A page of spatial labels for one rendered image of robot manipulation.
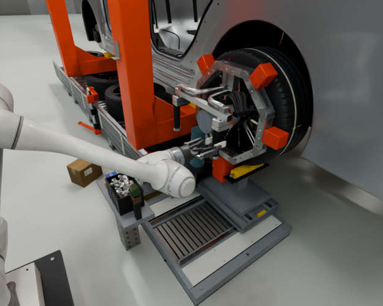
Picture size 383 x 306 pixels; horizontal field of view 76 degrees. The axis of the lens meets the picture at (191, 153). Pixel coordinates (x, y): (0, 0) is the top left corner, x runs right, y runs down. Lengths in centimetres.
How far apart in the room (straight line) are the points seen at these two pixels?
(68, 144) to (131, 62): 76
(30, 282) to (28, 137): 72
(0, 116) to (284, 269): 160
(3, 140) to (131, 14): 90
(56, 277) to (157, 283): 54
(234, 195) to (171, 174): 101
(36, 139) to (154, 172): 35
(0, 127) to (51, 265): 85
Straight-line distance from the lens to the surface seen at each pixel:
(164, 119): 169
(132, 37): 144
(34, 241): 203
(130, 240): 171
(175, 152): 100
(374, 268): 204
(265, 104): 122
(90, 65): 343
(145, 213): 133
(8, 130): 80
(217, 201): 179
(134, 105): 153
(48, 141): 82
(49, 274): 144
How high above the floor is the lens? 142
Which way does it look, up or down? 34 degrees down
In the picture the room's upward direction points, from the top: 1 degrees clockwise
